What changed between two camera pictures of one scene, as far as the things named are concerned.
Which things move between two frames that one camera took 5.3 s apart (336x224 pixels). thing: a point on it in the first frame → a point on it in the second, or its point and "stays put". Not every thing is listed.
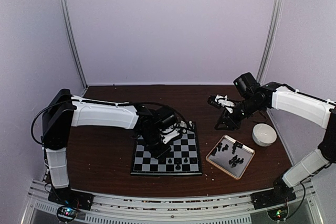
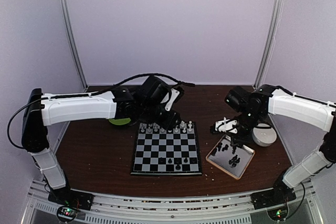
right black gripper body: x=235 y=123 → x=247 y=138
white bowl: x=264 y=135 stays put
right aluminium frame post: x=275 y=18 stays put
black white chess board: x=184 y=158 stays put
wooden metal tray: x=235 y=163 stays put
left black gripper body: x=151 y=145 → x=166 y=123
